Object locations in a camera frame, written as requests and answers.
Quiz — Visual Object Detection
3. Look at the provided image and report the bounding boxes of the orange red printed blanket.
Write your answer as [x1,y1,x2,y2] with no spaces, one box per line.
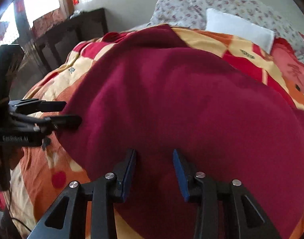
[7,24,304,239]

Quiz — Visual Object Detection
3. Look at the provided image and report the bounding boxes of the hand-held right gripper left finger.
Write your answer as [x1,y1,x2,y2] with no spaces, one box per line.
[27,149,137,239]

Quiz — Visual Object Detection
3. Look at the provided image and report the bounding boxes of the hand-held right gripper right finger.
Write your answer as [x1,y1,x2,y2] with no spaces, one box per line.
[173,149,283,239]

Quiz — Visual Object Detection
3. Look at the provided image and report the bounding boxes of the black cable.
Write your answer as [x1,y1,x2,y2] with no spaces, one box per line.
[7,216,33,232]

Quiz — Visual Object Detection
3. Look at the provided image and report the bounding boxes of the maroon fleece garment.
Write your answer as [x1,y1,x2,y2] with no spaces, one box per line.
[56,25,304,239]

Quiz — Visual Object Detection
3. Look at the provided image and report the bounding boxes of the dark wooden table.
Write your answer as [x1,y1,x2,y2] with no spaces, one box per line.
[34,8,109,72]

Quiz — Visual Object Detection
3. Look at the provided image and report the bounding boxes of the red embroidered pillow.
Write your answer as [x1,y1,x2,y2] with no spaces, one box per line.
[270,38,304,92]

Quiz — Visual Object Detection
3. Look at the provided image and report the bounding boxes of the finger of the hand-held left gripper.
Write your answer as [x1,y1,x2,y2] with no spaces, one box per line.
[9,115,83,133]
[9,99,67,114]

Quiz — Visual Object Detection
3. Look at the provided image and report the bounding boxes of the white pillow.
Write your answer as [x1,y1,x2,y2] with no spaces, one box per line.
[205,8,276,53]

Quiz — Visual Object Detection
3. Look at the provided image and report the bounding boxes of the red gift boxes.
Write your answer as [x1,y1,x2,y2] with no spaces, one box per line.
[32,9,68,38]

